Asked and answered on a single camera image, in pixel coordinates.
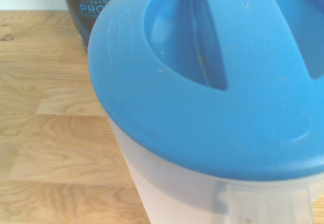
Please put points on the translucent pitcher with blue lid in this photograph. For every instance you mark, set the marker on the translucent pitcher with blue lid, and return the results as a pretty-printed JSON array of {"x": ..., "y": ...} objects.
[{"x": 202, "y": 112}]

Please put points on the black protein powder tub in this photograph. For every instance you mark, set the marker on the black protein powder tub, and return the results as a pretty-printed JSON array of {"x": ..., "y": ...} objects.
[{"x": 86, "y": 6}]

